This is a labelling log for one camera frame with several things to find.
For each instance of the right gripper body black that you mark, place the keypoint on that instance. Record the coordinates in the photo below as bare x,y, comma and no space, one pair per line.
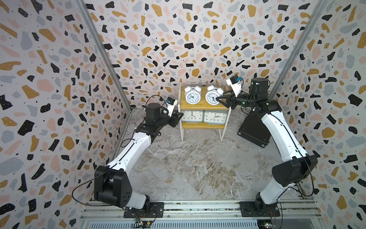
234,102

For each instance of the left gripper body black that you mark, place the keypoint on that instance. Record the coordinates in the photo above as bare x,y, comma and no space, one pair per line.
172,120

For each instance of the grey rectangular alarm clock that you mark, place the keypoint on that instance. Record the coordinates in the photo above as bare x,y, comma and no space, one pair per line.
192,116
215,117

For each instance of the wooden two-tier shelf white frame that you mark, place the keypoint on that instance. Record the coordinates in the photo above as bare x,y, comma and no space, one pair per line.
204,106

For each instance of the white twin-bell alarm clock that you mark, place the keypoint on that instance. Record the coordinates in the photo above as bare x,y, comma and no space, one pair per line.
212,93
193,93

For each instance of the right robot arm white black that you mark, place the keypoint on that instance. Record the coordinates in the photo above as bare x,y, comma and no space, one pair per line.
296,164

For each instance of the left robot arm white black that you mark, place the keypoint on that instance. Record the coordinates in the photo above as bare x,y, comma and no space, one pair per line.
111,184

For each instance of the black flat case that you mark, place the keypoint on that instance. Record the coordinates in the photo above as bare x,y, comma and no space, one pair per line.
254,130

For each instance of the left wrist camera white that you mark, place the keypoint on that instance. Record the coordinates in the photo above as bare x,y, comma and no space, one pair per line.
171,103

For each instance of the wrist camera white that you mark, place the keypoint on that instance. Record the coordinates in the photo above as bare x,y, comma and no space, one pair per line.
236,83
171,103

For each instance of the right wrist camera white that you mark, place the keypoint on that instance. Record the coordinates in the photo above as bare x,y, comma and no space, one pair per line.
236,83

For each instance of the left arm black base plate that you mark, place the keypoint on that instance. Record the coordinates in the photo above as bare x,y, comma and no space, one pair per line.
150,210

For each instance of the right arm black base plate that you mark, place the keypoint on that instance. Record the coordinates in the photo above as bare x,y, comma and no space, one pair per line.
258,209

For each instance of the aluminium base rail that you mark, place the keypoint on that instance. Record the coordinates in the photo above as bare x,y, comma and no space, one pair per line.
205,214

